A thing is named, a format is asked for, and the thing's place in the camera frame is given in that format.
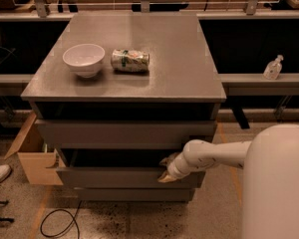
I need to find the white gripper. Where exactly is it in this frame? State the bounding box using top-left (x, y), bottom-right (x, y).
top-left (157, 152), bottom-right (191, 183)

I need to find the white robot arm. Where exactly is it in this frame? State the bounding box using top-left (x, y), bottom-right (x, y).
top-left (158, 124), bottom-right (299, 239)

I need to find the grey drawer cabinet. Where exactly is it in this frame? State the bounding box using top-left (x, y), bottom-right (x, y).
top-left (22, 13), bottom-right (226, 202)

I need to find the grey top drawer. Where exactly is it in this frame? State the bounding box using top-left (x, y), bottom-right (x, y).
top-left (36, 119), bottom-right (216, 149)

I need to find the open cardboard box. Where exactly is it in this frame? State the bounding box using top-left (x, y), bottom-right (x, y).
top-left (5, 112), bottom-right (65, 185)

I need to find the grey side bench right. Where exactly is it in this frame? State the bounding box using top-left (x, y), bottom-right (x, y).
top-left (219, 73), bottom-right (299, 97)

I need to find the grey side bench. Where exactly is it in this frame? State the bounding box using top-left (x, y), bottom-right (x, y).
top-left (0, 74), bottom-right (32, 97)
top-left (219, 73), bottom-right (299, 97)

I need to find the crushed green drink can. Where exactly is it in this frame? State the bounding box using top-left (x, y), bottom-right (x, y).
top-left (111, 50), bottom-right (150, 73)

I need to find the white ceramic bowl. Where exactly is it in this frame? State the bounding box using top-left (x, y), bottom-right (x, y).
top-left (63, 44), bottom-right (106, 78)

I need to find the clear hand sanitizer bottle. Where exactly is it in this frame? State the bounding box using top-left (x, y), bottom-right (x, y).
top-left (263, 55), bottom-right (283, 80)

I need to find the grey side bench left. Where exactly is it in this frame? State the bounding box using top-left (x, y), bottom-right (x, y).
top-left (0, 74), bottom-right (32, 97)

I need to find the black floor cable left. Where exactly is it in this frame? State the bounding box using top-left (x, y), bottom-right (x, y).
top-left (39, 200), bottom-right (83, 239)

